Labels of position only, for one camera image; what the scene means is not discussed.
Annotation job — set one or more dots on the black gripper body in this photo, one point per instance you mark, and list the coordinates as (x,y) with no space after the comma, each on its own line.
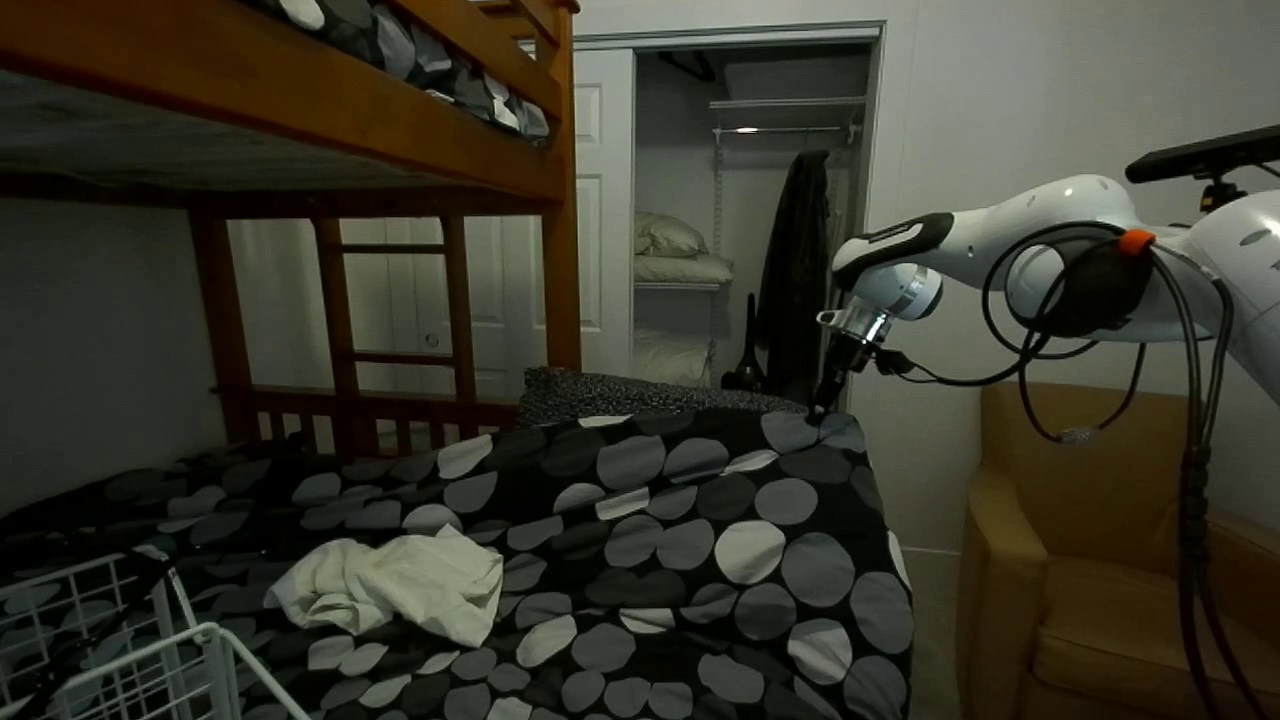
(852,329)

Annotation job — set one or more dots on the black grey spotted duvet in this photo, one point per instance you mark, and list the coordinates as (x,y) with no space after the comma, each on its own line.
(665,534)

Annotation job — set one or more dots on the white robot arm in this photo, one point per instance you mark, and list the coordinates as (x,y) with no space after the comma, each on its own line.
(1054,215)

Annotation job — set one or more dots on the dark hanging garment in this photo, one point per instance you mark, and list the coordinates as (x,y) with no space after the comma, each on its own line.
(792,264)

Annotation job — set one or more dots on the white closet pillow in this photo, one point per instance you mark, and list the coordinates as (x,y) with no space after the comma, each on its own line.
(669,238)

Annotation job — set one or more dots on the white closet shelf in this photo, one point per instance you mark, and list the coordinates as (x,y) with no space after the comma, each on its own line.
(784,109)

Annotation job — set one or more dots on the white closet door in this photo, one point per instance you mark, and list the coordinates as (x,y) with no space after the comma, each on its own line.
(607,202)

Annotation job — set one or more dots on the tan armchair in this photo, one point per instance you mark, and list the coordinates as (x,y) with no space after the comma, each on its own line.
(1066,627)

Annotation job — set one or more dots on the white crumpled cloth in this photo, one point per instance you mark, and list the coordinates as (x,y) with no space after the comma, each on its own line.
(403,582)

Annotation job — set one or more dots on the spotted bunk bedding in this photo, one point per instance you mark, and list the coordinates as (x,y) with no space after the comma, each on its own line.
(403,45)

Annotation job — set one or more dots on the black mount bar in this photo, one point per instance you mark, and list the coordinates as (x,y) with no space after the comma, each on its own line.
(1202,151)

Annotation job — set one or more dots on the wooden bunk bed frame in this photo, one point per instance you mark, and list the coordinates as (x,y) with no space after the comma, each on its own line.
(267,81)

